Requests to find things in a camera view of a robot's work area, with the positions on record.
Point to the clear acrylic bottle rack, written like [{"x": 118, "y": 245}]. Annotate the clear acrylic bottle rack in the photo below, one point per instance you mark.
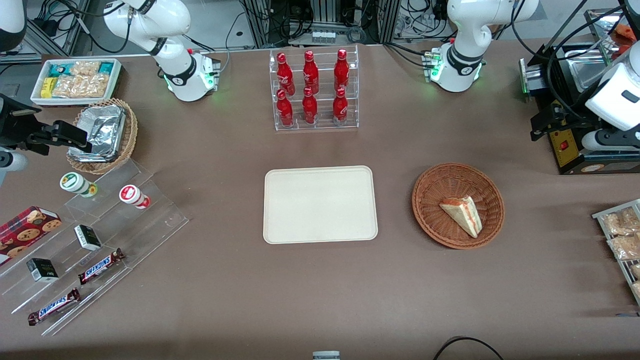
[{"x": 325, "y": 122}]

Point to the Snickers chocolate bar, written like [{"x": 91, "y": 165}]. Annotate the Snickers chocolate bar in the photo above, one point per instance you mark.
[
  {"x": 100, "y": 266},
  {"x": 54, "y": 306}
]

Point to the aluminium frame post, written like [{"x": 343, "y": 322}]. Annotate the aluminium frame post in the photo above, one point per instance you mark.
[
  {"x": 387, "y": 22},
  {"x": 257, "y": 22}
]

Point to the clear snack bag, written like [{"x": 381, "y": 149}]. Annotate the clear snack bag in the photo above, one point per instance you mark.
[
  {"x": 620, "y": 222},
  {"x": 625, "y": 247},
  {"x": 635, "y": 271},
  {"x": 636, "y": 290}
]

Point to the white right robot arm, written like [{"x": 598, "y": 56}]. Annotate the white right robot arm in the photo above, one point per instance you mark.
[{"x": 176, "y": 65}]

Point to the brown wicker basket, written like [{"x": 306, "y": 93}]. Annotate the brown wicker basket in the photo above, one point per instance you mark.
[{"x": 440, "y": 185}]

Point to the small black box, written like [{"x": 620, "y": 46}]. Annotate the small black box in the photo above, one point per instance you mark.
[
  {"x": 88, "y": 237},
  {"x": 42, "y": 270}
]

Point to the white rectangular snack bin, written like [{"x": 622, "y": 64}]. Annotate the white rectangular snack bin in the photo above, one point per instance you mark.
[{"x": 116, "y": 80}]

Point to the red cookie box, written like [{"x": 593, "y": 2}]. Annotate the red cookie box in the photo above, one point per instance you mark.
[{"x": 27, "y": 230}]

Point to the triangular sandwich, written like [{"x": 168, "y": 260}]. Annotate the triangular sandwich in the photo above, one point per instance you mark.
[{"x": 464, "y": 214}]

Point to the grey metal bracket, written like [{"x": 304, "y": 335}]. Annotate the grey metal bracket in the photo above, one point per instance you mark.
[{"x": 326, "y": 355}]

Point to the grey terminal block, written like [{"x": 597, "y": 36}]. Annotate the grey terminal block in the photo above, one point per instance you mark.
[{"x": 323, "y": 37}]

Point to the red sausage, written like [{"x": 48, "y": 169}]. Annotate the red sausage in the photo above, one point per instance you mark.
[
  {"x": 625, "y": 32},
  {"x": 625, "y": 50}
]

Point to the teal snack packet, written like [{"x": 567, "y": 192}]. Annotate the teal snack packet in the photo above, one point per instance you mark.
[
  {"x": 106, "y": 68},
  {"x": 59, "y": 70}
]

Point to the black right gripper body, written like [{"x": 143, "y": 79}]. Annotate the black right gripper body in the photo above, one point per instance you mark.
[{"x": 14, "y": 126}]

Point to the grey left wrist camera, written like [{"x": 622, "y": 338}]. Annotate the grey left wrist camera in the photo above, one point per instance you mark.
[{"x": 607, "y": 140}]

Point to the clear acrylic stepped shelf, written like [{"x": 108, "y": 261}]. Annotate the clear acrylic stepped shelf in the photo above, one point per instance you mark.
[{"x": 150, "y": 220}]

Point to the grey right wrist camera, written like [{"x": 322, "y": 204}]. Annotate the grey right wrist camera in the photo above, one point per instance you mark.
[{"x": 11, "y": 161}]

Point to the beige plastic tray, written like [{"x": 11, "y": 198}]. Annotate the beige plastic tray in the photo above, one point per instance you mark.
[{"x": 320, "y": 205}]

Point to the black food warmer machine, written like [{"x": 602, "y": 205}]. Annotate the black food warmer machine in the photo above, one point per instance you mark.
[{"x": 565, "y": 150}]

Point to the red cola bottle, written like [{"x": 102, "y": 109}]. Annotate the red cola bottle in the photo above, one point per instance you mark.
[
  {"x": 310, "y": 73},
  {"x": 309, "y": 107},
  {"x": 284, "y": 109},
  {"x": 341, "y": 71},
  {"x": 340, "y": 107},
  {"x": 285, "y": 75}
]

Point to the green lid yogurt cup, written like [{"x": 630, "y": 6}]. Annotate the green lid yogurt cup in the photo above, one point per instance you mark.
[{"x": 74, "y": 182}]

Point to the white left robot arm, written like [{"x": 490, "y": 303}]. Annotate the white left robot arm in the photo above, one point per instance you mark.
[{"x": 462, "y": 55}]

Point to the silver foil pack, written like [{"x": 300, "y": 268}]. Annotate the silver foil pack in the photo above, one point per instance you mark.
[
  {"x": 92, "y": 154},
  {"x": 102, "y": 125}
]

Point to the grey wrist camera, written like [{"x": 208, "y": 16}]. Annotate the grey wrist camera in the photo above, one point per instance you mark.
[
  {"x": 11, "y": 161},
  {"x": 607, "y": 140}
]

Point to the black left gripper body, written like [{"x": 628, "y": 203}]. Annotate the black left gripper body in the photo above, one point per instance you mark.
[{"x": 571, "y": 119}]

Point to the yellow snack packet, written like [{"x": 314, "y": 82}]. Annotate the yellow snack packet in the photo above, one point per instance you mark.
[{"x": 47, "y": 87}]

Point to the red lid yogurt cup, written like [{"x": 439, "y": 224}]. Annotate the red lid yogurt cup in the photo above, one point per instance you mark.
[{"x": 131, "y": 194}]

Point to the light wicker basket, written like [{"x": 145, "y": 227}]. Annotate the light wicker basket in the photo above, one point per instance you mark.
[{"x": 131, "y": 132}]

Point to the tray of packaged snacks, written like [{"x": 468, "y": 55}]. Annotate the tray of packaged snacks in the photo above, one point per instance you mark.
[{"x": 597, "y": 216}]

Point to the clear rice cracker bag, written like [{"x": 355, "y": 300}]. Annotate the clear rice cracker bag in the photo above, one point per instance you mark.
[
  {"x": 85, "y": 68},
  {"x": 82, "y": 86}
]

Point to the stainless steel pan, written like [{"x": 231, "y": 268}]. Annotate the stainless steel pan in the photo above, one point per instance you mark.
[{"x": 587, "y": 75}]

